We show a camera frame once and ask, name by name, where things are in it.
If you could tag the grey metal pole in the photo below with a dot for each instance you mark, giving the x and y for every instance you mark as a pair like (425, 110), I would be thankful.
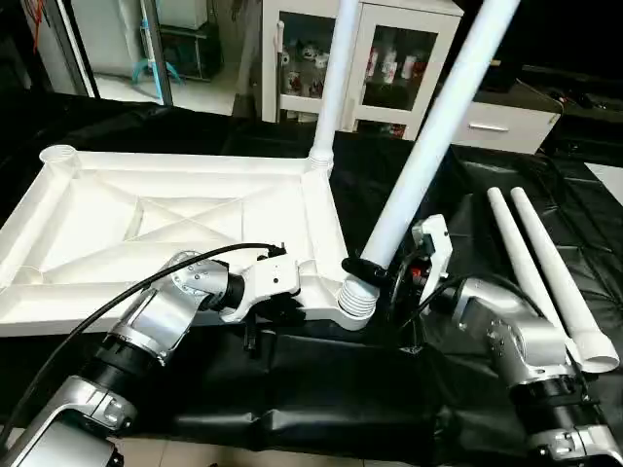
(159, 49)

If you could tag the white drawer unit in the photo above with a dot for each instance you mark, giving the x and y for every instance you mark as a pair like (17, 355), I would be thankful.
(496, 126)

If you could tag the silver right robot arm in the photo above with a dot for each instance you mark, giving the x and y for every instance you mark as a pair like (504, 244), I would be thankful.
(526, 341)

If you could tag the black speaker box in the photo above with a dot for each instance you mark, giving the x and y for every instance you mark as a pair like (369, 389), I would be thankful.
(501, 76)

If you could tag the black mat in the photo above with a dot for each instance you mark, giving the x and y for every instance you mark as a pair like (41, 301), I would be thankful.
(321, 389)

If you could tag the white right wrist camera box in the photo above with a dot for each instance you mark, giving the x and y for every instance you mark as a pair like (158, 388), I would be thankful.
(431, 253)

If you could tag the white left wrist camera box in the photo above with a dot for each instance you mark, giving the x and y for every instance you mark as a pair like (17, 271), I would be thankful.
(268, 282)

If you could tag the white glass door cabinet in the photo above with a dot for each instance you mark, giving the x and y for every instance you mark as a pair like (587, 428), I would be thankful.
(389, 68)

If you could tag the clear plastic storage box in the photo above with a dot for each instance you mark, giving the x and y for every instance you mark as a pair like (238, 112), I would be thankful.
(190, 49)

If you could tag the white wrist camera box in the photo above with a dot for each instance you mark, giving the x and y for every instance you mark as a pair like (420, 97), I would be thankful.
(268, 282)
(431, 253)

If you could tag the white plastic table top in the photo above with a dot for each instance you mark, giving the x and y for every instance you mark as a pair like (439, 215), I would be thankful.
(146, 204)

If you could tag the white plastic table leg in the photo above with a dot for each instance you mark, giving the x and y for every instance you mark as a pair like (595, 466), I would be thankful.
(336, 78)
(438, 117)
(521, 253)
(560, 272)

